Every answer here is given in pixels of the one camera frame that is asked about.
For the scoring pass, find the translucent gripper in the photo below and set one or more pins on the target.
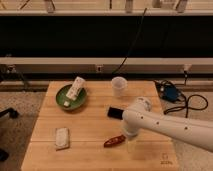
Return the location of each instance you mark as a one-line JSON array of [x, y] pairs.
[[131, 134]]

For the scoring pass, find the red pepper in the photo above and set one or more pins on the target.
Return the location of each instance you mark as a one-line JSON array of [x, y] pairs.
[[114, 141]]

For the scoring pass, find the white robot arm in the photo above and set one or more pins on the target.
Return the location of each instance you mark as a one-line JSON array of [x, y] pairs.
[[138, 115]]

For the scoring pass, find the black rectangular block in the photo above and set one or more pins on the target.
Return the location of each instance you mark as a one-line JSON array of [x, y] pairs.
[[115, 113]]

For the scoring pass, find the wooden cutting board table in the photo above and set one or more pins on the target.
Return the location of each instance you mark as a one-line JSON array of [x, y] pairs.
[[89, 127]]

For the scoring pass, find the blue power adapter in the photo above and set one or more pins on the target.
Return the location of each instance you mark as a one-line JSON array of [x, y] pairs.
[[169, 93]]

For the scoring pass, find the white wrapped packet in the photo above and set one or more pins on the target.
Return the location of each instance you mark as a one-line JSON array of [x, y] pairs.
[[62, 138]]

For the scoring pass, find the green bowl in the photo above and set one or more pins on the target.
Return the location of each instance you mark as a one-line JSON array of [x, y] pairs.
[[68, 101]]

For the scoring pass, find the white tube package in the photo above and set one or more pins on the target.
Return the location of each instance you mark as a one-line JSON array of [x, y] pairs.
[[75, 89]]

